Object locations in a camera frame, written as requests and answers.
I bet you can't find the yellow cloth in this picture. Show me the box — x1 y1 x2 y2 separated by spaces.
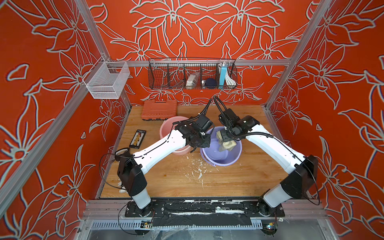
216 131 237 152

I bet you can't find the pink plastic bucket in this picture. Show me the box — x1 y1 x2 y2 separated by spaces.
160 116 192 156

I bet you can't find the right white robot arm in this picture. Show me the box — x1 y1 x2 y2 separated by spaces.
213 96 318 217

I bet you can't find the purple plastic bucket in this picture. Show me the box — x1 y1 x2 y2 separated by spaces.
200 126 243 167

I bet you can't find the white cable bundle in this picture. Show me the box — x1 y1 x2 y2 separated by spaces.
225 65 237 89

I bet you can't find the red plastic tool case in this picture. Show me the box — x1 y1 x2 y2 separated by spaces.
141 100 178 121

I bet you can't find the grey wrapped package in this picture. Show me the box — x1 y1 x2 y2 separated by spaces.
186 73 200 90

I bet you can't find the white mesh wall basket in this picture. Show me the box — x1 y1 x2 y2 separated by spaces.
83 62 130 100

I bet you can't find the dark blue round object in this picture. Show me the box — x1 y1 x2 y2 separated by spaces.
205 78 218 89

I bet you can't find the black wire wall basket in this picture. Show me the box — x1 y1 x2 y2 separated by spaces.
148 57 238 90

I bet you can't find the black snack packet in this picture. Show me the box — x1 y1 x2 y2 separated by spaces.
130 130 147 149

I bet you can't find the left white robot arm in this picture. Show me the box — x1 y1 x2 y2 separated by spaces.
114 99 213 210

